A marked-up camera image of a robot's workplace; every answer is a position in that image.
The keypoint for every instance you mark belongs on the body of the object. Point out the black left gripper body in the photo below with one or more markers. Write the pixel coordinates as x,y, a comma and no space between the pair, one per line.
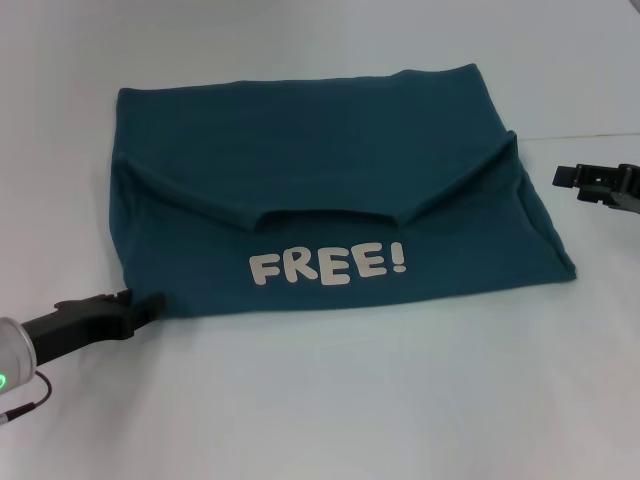
80,325

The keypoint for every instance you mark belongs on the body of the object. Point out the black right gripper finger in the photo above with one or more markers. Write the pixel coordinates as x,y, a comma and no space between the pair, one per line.
585,180

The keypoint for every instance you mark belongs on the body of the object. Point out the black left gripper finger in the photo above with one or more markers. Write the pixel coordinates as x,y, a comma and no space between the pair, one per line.
150,306

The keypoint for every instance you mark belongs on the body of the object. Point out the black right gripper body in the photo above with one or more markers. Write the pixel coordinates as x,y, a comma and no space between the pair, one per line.
631,187

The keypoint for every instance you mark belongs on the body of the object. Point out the teal blue shirt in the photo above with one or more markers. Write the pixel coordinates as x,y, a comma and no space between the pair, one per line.
325,175

